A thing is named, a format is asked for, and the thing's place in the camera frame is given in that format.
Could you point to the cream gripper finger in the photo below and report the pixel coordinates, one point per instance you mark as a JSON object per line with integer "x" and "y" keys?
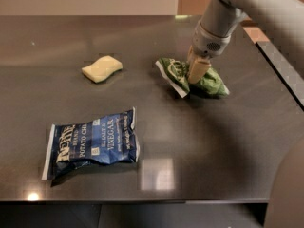
{"x": 198, "y": 70}
{"x": 191, "y": 57}

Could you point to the green jalapeno chip bag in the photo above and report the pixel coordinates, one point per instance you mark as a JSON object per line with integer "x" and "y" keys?
{"x": 176, "y": 74}

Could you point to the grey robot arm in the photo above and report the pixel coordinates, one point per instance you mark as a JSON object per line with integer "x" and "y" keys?
{"x": 282, "y": 21}

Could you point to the yellow sponge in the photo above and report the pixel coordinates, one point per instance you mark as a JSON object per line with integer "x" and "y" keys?
{"x": 102, "y": 69}

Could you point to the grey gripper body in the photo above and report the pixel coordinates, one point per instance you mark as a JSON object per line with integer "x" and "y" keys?
{"x": 207, "y": 45}

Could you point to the blue salt vinegar chip bag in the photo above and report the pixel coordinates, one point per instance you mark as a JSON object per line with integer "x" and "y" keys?
{"x": 104, "y": 141}

